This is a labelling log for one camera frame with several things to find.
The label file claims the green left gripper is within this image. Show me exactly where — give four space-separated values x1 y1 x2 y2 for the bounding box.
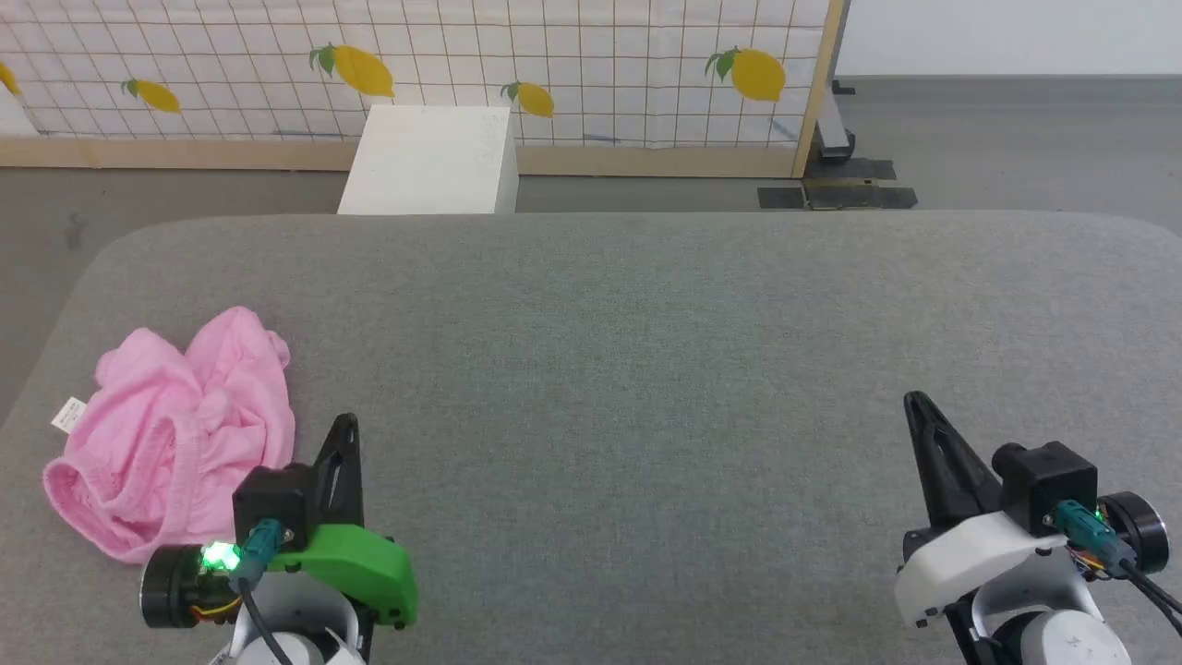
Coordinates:
266 414 420 632

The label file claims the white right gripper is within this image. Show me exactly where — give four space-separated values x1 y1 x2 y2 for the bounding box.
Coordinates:
893 391 1074 630

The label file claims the pink garment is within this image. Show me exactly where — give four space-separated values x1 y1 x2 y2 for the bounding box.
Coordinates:
42 306 297 565

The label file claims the black floor plate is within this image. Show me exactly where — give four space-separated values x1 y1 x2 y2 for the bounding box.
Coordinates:
757 158 919 212

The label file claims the grey fabric sofa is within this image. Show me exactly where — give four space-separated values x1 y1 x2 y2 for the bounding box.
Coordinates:
0 211 1182 665

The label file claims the white box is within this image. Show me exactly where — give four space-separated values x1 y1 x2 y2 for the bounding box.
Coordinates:
337 104 520 215

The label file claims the grey metal partition support leg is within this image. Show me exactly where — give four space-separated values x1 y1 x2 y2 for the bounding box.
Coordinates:
811 81 857 167

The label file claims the lemon print partition with wooden frame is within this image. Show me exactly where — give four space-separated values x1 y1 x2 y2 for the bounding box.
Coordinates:
0 0 847 179

